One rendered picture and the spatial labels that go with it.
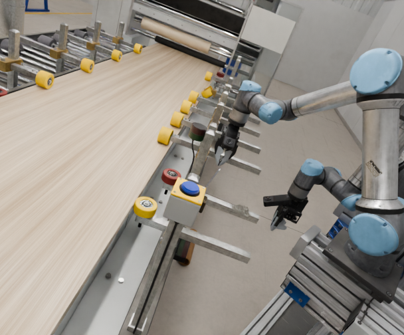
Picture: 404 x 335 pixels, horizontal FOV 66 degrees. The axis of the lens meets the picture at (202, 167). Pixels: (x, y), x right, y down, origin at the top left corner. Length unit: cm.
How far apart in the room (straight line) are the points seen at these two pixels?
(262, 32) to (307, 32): 647
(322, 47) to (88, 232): 953
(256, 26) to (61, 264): 313
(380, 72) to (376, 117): 11
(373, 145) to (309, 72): 928
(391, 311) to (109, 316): 87
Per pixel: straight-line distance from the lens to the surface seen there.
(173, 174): 131
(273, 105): 112
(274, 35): 361
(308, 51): 1008
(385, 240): 93
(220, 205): 134
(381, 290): 110
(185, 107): 195
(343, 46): 1021
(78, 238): 96
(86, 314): 116
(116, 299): 119
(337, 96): 112
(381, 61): 92
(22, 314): 82
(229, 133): 121
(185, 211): 67
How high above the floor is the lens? 159
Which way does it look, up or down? 28 degrees down
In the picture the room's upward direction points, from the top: 22 degrees clockwise
